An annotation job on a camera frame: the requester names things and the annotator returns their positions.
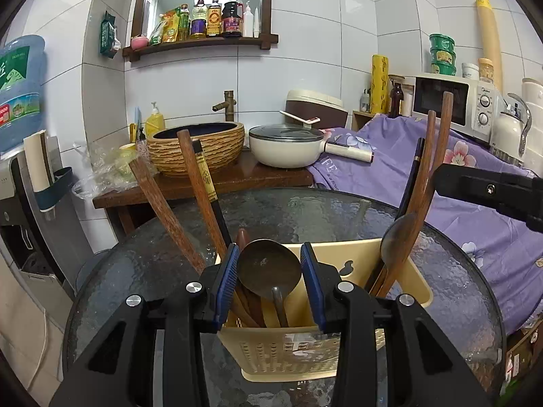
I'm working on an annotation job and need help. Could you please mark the brown and white rice cooker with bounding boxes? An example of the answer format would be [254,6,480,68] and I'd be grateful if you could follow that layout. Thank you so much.
[286,89,349,131]

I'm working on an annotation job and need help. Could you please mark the white pump bottle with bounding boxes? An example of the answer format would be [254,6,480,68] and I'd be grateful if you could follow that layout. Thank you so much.
[242,2,255,38]

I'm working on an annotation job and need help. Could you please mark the blue water jug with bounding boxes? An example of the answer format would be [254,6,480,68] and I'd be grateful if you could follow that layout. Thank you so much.
[0,35,46,154]

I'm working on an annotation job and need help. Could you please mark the beige perforated utensil holder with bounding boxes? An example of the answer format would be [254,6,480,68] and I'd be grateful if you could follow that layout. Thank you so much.
[216,237,434,383]

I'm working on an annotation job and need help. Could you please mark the yellow soap pump bottle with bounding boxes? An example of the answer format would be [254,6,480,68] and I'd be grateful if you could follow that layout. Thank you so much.
[145,102,166,137]

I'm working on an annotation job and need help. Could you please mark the tall yellow roll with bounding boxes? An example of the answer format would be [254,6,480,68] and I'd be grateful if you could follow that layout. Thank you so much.
[474,0,504,95]

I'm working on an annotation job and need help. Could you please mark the dark wooden wall shelf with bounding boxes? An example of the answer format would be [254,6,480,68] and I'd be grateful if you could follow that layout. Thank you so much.
[123,0,281,62]

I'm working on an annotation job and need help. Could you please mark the metal spoon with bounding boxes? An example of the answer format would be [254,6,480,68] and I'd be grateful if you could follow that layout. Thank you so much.
[380,213,419,273]
[236,239,302,328]

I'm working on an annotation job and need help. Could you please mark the green hanging packet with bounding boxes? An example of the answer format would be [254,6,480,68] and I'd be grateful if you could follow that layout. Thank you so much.
[99,10,122,59]

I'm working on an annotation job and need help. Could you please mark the bronze bamboo-shaped faucet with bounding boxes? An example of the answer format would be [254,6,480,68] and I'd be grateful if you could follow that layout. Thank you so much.
[211,90,237,123]

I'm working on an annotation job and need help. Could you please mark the green bottle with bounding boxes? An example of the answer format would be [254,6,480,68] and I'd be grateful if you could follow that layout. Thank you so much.
[177,4,191,42]

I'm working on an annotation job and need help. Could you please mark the yellow snack packet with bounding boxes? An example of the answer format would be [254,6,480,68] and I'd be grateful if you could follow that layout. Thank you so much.
[149,8,179,45]

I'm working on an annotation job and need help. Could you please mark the short yellow patterned roll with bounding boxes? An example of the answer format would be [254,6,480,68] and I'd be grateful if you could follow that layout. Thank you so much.
[371,54,390,115]

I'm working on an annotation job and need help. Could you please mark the small wooden box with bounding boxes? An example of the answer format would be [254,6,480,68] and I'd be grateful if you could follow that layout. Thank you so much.
[352,110,375,132]

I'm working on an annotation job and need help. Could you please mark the white electric kettle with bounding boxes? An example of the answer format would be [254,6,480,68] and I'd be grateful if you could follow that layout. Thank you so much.
[489,92,533,164]

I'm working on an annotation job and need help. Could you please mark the dark wooden counter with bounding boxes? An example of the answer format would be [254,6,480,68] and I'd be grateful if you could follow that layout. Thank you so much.
[92,161,315,238]

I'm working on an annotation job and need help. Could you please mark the white microwave oven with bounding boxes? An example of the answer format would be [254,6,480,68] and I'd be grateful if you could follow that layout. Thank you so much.
[413,72,504,146]

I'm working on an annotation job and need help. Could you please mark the white cable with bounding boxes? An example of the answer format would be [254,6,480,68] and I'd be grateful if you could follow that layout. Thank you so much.
[24,304,48,387]

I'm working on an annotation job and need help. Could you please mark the brown woven-pattern wash basin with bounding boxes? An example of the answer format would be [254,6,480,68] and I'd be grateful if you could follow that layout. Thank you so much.
[146,121,247,178]

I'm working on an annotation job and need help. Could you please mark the white water dispenser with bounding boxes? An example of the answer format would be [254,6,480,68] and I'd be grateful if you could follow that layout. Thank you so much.
[0,153,86,303]

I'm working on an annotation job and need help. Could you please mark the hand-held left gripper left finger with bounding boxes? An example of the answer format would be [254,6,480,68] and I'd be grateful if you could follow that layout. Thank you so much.
[49,244,241,407]

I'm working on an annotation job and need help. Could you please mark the purple floral cloth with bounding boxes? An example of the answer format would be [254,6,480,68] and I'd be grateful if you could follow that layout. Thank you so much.
[307,112,543,336]

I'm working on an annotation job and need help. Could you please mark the brown bottle with gold label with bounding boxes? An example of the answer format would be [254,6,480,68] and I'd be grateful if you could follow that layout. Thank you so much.
[206,0,222,38]

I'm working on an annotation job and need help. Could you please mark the white container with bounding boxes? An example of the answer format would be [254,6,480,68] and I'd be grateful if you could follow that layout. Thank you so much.
[521,77,543,116]

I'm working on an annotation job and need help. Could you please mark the cardboard box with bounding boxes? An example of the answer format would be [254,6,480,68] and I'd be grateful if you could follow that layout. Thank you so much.
[501,330,543,396]

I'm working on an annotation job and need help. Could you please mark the clear plastic bags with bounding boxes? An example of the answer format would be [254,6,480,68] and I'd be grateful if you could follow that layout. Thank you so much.
[71,141,158,198]

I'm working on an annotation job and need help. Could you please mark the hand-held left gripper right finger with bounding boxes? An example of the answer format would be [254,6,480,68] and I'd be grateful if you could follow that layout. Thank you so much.
[300,243,495,407]

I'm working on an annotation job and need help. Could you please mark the oil bottle with purple label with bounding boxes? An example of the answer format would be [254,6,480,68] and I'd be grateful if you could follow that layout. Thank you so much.
[189,0,208,40]

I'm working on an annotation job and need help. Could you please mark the white pan with glass lid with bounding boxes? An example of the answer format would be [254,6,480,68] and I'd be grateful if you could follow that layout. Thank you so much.
[248,124,376,169]

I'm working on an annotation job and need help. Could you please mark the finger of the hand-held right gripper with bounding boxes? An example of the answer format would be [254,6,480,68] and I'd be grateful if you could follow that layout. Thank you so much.
[434,163,543,235]

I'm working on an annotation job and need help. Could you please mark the teal wall holder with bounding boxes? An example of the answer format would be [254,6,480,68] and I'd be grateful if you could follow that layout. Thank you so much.
[34,167,74,222]

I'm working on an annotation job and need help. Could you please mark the brown glass bottle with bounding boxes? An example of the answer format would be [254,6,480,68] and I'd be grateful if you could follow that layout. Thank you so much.
[391,77,405,118]

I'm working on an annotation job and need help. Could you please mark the black chopstick with gold print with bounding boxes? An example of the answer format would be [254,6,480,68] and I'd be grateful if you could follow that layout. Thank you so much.
[192,139,233,248]

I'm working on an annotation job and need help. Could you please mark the dark soy sauce bottle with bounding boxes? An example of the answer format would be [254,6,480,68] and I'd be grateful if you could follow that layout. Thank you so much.
[220,0,244,38]

